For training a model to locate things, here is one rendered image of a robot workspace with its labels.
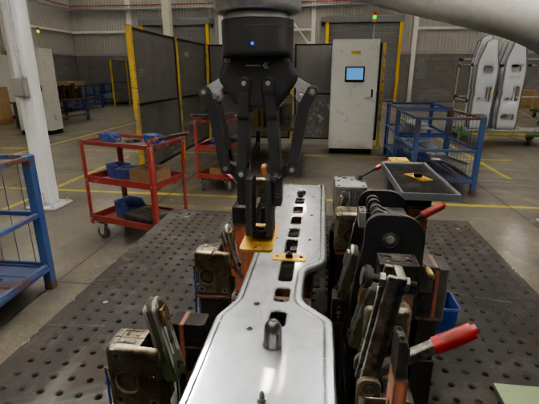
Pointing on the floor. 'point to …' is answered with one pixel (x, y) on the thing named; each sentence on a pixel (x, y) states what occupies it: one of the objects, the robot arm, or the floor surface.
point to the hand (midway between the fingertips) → (260, 204)
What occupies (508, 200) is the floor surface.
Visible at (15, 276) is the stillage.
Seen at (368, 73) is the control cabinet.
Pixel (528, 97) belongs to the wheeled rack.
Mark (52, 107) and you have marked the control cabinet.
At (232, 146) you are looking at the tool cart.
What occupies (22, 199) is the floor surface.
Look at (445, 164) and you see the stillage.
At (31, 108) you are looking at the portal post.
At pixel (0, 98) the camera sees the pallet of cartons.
